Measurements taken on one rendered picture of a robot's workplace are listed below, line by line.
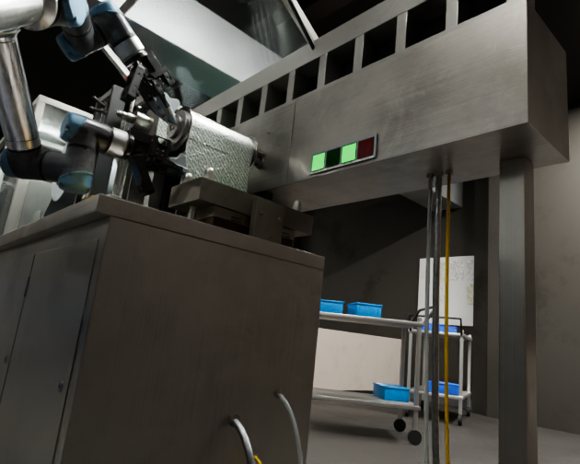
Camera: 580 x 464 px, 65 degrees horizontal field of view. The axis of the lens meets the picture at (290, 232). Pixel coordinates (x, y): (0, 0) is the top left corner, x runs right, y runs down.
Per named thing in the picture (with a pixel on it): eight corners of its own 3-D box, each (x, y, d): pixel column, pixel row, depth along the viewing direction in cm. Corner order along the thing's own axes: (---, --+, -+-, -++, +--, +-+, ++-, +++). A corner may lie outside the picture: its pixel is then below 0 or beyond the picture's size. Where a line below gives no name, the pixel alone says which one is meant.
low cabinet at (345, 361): (399, 397, 670) (401, 339, 689) (291, 398, 526) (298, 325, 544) (310, 380, 798) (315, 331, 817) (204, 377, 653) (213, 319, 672)
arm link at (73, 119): (54, 145, 115) (62, 114, 117) (98, 159, 122) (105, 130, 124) (64, 137, 109) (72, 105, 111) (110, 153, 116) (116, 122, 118)
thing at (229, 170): (177, 197, 133) (187, 138, 137) (242, 217, 148) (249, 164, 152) (178, 197, 132) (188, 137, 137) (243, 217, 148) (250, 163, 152)
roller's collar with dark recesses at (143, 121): (127, 130, 160) (131, 113, 162) (144, 136, 164) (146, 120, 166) (135, 125, 156) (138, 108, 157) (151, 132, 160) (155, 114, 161)
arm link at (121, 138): (110, 150, 117) (98, 156, 123) (128, 156, 120) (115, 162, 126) (116, 122, 119) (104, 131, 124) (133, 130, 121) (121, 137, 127)
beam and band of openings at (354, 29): (72, 202, 328) (78, 171, 333) (84, 204, 333) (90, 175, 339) (522, 0, 102) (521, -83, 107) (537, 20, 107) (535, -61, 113)
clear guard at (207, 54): (99, 40, 218) (100, 39, 218) (169, 125, 239) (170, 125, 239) (226, -99, 141) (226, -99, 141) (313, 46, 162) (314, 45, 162)
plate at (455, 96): (59, 242, 321) (68, 201, 327) (98, 249, 338) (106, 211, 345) (524, 118, 93) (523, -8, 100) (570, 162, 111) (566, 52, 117)
